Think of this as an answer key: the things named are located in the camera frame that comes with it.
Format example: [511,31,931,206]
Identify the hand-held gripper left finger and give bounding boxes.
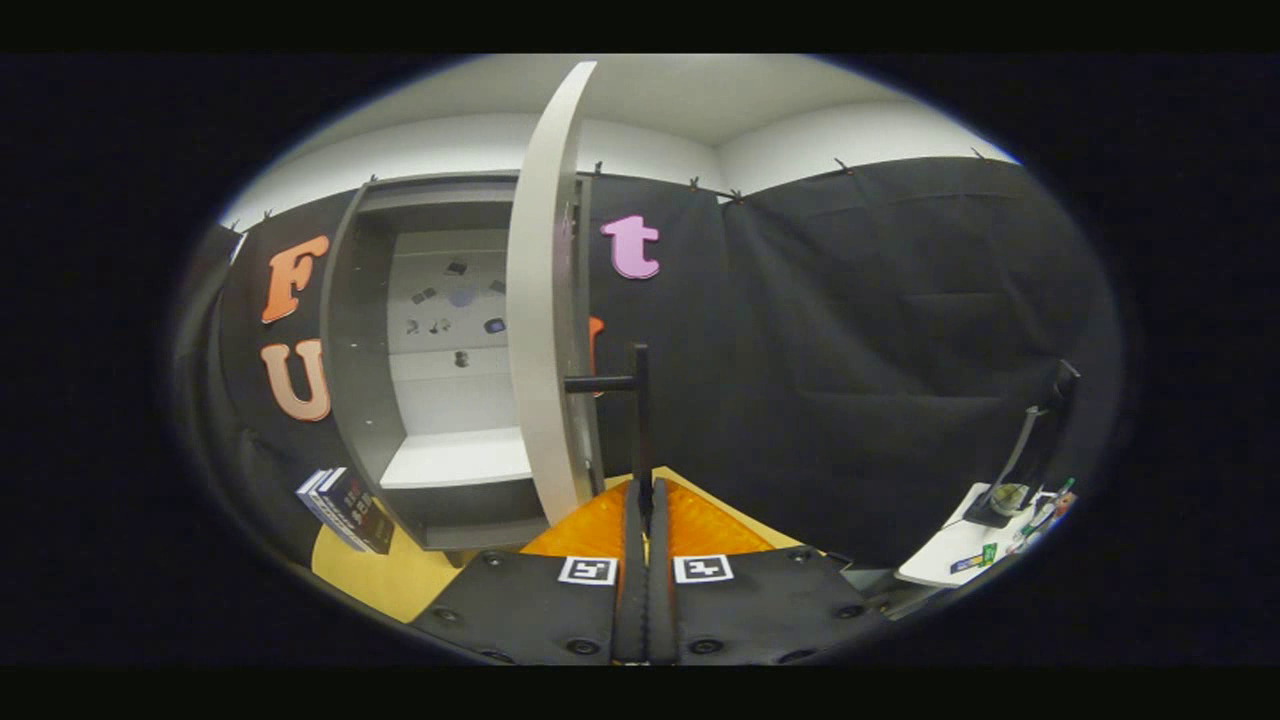
[410,478,651,666]

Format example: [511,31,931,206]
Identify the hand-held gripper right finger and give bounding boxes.
[648,478,891,666]

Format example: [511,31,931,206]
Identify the black door handle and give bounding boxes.
[563,343,651,486]

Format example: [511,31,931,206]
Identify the light grey cabinet door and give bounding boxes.
[507,60,606,528]

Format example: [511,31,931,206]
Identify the white cabinet shelf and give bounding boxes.
[380,427,533,491]

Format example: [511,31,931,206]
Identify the white side table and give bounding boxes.
[897,480,1076,589]

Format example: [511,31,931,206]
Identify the dark navy book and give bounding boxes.
[318,467,396,554]

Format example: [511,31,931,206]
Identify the black backdrop cloth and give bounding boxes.
[175,155,1111,571]

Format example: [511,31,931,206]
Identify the blue white book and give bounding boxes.
[296,468,366,553]

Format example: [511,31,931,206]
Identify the dark grey cabinet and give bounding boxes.
[320,172,606,551]

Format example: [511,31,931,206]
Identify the black desk stand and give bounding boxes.
[963,360,1081,529]

